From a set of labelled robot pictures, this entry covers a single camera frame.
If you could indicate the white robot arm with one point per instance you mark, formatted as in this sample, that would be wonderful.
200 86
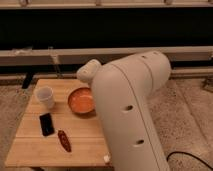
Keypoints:
120 89

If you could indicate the orange ceramic bowl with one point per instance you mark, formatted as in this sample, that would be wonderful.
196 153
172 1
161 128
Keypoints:
80 101

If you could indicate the white plastic cup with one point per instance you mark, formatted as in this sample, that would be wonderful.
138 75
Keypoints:
45 96

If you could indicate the wooden table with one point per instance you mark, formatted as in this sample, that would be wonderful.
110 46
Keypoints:
77 141

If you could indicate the black rectangular phone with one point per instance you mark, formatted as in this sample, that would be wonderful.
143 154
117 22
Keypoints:
46 124

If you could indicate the black post foot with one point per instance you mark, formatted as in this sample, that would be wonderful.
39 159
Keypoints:
27 80

